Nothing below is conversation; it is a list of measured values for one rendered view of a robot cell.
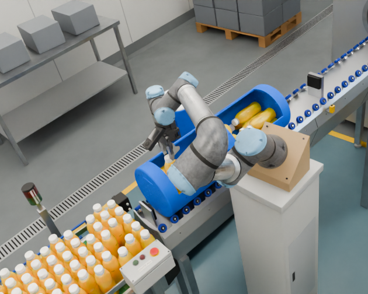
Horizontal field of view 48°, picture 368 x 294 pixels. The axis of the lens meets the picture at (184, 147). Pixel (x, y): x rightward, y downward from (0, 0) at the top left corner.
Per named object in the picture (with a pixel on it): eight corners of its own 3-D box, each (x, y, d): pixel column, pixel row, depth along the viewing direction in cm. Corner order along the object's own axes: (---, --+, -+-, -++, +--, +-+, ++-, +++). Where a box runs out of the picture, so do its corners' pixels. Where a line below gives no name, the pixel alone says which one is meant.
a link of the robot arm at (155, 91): (146, 96, 165) (142, 87, 172) (153, 119, 172) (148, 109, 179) (165, 90, 166) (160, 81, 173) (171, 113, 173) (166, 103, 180)
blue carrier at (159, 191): (291, 135, 237) (291, 93, 219) (176, 227, 201) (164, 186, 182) (253, 116, 255) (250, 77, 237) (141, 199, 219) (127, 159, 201)
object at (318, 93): (323, 97, 262) (323, 76, 252) (319, 100, 260) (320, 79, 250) (310, 92, 268) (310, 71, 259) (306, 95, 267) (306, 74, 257)
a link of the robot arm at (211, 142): (223, 129, 121) (178, 64, 160) (198, 156, 124) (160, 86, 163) (248, 146, 127) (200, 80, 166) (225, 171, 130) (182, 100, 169)
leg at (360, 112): (363, 145, 355) (368, 82, 316) (358, 149, 352) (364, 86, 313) (356, 142, 359) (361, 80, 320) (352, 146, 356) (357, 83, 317)
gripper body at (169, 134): (181, 138, 186) (176, 116, 178) (167, 148, 182) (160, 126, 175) (171, 132, 191) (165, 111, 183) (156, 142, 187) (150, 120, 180)
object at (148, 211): (160, 225, 206) (154, 208, 198) (156, 228, 205) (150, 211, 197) (148, 215, 213) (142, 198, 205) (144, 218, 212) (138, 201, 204)
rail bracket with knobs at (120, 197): (135, 212, 220) (130, 198, 214) (124, 220, 217) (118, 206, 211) (125, 203, 227) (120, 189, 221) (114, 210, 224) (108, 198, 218)
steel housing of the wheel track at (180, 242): (398, 85, 307) (403, 42, 286) (177, 277, 217) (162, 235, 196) (361, 74, 326) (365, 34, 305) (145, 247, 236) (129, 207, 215)
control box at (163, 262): (176, 265, 177) (170, 251, 171) (139, 297, 169) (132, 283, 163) (162, 252, 184) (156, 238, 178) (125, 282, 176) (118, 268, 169)
